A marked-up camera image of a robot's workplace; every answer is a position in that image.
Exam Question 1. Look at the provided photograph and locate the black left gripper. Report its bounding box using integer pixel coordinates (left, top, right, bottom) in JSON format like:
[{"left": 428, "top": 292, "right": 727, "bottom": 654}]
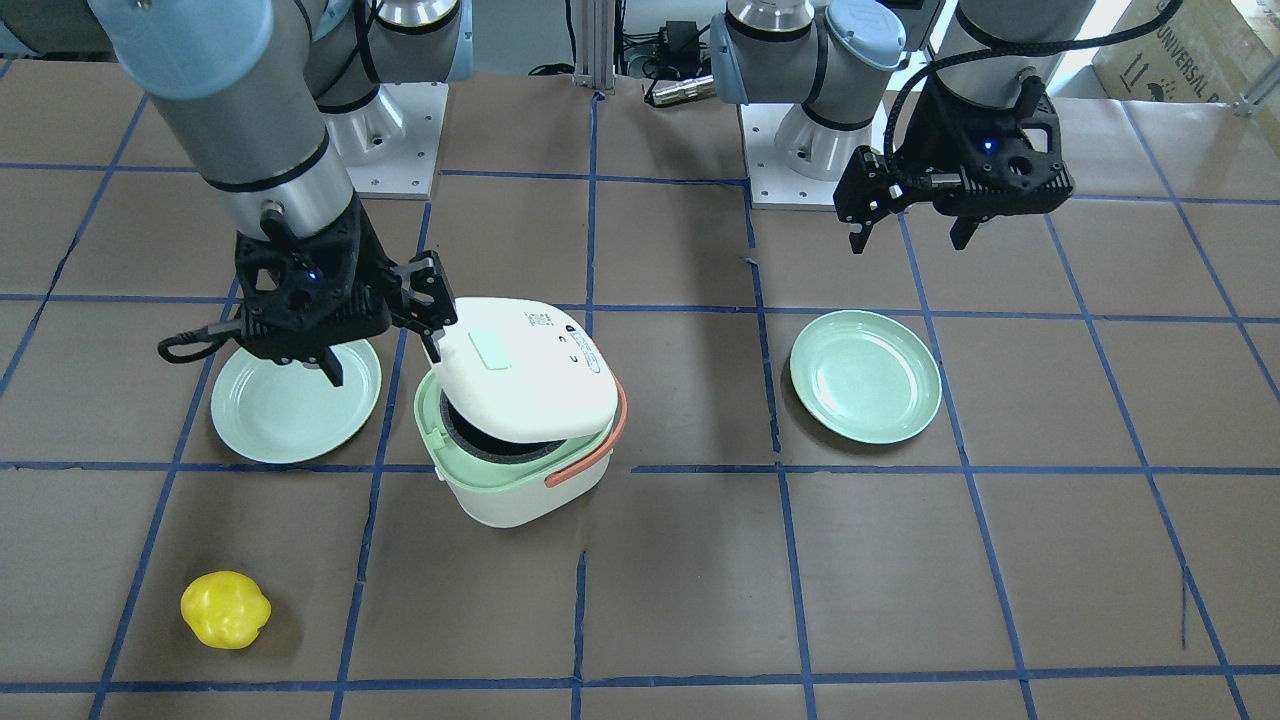
[{"left": 833, "top": 76, "right": 1075, "bottom": 254}]

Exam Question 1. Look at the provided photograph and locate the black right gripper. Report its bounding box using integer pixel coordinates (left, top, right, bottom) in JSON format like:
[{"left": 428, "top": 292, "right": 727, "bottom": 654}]
[{"left": 236, "top": 196, "right": 458, "bottom": 388}]

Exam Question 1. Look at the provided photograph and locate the white rice cooker orange handle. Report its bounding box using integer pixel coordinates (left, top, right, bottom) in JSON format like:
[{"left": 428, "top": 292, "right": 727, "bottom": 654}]
[{"left": 412, "top": 297, "right": 628, "bottom": 529}]

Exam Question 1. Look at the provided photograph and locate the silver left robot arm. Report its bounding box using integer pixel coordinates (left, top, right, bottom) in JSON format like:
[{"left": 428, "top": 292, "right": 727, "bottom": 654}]
[{"left": 707, "top": 1, "right": 1092, "bottom": 254}]

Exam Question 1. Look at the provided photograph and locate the green plate near right arm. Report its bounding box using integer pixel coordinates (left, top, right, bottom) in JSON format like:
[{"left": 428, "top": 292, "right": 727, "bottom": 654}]
[{"left": 788, "top": 310, "right": 942, "bottom": 445}]

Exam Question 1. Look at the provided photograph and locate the green plate near left arm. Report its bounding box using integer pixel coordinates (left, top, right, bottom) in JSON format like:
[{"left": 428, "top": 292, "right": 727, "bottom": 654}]
[{"left": 210, "top": 340, "right": 381, "bottom": 464}]

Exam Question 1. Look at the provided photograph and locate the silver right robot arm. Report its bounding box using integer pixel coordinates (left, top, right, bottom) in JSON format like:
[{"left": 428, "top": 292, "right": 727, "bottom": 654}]
[{"left": 3, "top": 1, "right": 474, "bottom": 386}]

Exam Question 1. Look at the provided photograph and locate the black power adapter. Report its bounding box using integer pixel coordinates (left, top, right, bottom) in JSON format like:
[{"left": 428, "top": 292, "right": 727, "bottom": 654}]
[{"left": 658, "top": 20, "right": 701, "bottom": 64}]

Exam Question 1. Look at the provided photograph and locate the yellow toy bell pepper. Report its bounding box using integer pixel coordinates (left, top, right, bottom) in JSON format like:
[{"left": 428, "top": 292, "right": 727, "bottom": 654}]
[{"left": 179, "top": 570, "right": 273, "bottom": 650}]

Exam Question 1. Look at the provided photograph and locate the cardboard box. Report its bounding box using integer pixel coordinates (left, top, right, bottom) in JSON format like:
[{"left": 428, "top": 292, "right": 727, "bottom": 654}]
[{"left": 1092, "top": 1, "right": 1279, "bottom": 102}]

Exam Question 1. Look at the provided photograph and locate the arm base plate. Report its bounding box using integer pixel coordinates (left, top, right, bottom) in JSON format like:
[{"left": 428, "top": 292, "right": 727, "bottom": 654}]
[
  {"left": 325, "top": 83, "right": 451, "bottom": 201},
  {"left": 739, "top": 102, "right": 887, "bottom": 211}
]

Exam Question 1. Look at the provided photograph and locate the aluminium frame post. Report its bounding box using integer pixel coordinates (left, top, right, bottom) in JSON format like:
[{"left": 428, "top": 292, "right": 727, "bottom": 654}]
[{"left": 568, "top": 1, "right": 622, "bottom": 96}]

